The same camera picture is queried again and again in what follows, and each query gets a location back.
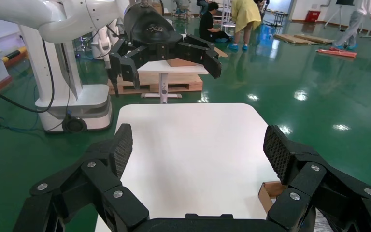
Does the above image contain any crouching person in black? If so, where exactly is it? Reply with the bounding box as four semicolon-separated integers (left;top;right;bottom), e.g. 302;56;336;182
198;1;232;43

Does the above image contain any black stool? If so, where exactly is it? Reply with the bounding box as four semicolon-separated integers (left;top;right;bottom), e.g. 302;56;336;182
272;10;286;27

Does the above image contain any red floor board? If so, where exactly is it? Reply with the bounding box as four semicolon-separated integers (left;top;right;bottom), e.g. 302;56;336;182
315;47;358;59

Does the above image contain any white pedestal table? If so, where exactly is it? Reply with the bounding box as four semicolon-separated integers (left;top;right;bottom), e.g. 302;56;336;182
137;60;210;104

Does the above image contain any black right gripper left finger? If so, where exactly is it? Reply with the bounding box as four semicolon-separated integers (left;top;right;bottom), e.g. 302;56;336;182
13;123;150;232

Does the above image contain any flat brown cardboard box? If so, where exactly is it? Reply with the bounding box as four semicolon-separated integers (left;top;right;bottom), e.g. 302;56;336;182
165;58;198;67

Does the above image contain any wooden pallet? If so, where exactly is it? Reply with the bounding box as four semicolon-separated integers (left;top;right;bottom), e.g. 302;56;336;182
108;71;204;96

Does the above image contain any thick black hanging cable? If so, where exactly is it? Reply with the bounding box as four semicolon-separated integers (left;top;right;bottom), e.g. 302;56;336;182
0;38;56;113

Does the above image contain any yellow black bumper post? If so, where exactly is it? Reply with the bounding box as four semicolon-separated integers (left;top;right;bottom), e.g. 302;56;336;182
1;47;29;64

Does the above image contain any person in grey clothes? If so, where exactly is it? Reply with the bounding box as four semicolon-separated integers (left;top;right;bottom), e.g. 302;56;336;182
332;0;371;51

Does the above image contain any red bin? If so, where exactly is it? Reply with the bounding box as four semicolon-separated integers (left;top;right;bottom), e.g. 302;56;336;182
304;9;322;23

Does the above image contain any white robot torso and base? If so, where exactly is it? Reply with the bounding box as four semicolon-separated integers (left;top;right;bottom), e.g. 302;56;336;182
19;25;113;133

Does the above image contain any person in yellow coat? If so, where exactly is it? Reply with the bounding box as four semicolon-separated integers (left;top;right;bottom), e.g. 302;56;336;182
228;0;263;52

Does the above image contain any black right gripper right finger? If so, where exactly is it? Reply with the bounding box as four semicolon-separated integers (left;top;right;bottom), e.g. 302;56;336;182
263;125;371;232

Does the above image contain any white tripod stand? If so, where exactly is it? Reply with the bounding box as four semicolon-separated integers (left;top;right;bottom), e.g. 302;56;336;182
324;0;344;30

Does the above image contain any white printed paper sheet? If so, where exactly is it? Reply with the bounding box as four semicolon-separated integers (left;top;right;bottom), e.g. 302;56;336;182
313;208;333;232

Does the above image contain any white stepladder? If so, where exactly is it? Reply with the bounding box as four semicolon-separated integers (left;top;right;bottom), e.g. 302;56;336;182
220;0;236;25

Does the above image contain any thin blue floor cable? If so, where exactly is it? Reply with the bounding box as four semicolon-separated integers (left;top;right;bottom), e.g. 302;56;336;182
0;83;41;132

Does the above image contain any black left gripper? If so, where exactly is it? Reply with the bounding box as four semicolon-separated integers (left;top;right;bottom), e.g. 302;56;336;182
108;2;222;90

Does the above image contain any wooden floor board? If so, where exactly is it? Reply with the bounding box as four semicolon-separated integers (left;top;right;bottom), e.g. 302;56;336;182
293;33;336;45
273;33;319;45

